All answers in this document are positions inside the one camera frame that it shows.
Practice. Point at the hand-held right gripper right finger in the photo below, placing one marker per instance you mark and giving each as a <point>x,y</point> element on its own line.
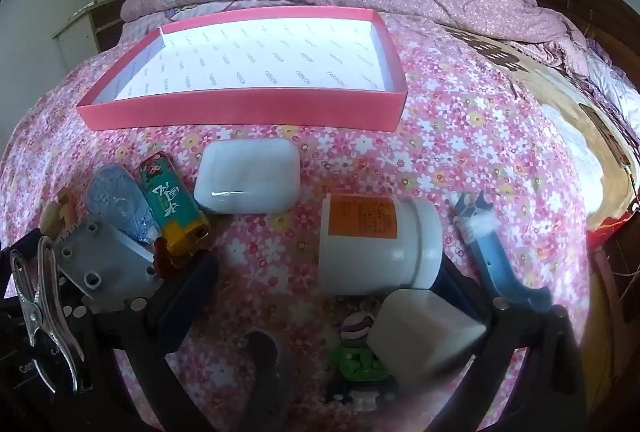
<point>452,286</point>

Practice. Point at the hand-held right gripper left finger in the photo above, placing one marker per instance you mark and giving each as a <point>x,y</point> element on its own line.
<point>186,304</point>

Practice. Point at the blue and white plastic toy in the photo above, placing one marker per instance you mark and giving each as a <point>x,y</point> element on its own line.
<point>485,242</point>

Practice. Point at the white charger block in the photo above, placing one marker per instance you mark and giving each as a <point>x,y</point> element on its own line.
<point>425,339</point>

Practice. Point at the white plastic cup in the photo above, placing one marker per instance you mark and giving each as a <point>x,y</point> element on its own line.
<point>380,244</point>

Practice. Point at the grey plate with holes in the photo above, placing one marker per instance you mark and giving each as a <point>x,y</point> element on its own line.
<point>100,264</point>

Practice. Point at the blue-grey correction tape dispenser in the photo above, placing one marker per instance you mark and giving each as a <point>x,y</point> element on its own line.
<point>120,207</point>

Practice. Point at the white rounded plastic case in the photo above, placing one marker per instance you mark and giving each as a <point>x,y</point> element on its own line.
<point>247,174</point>

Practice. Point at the wooden stick with round end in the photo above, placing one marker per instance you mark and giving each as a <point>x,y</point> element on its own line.
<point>56,212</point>

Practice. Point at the pink cardboard box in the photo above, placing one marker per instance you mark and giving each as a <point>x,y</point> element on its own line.
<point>250,110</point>

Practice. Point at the small red plastic item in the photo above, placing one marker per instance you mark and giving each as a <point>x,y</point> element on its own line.
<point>165,258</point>

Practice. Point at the green lighter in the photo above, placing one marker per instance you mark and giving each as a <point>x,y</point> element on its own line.
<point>172,202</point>

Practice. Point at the green cartoon figure toy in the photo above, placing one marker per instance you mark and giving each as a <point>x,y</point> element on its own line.
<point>360,357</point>

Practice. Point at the pink floral bedsheet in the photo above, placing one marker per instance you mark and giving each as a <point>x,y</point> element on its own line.
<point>460,152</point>

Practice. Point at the metal alligator clip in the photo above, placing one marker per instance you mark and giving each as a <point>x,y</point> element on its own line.
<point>42,307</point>

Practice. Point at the brown and yellow blanket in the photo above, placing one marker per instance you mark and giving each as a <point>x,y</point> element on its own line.
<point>575,122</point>

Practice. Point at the pale lilac pillow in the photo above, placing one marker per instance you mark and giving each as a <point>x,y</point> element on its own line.
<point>612,85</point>

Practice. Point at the pale wooden nightstand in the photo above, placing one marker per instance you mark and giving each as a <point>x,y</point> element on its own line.
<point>80,37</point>

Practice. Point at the dark wooden headboard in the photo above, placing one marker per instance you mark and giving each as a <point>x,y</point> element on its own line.
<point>585,7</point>

